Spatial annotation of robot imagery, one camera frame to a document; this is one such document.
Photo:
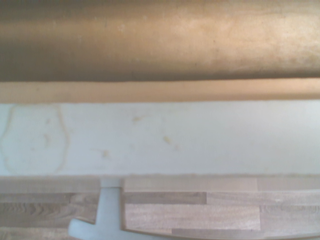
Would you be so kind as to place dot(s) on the white-fronted wooden drawer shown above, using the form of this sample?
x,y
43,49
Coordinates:
x,y
175,137

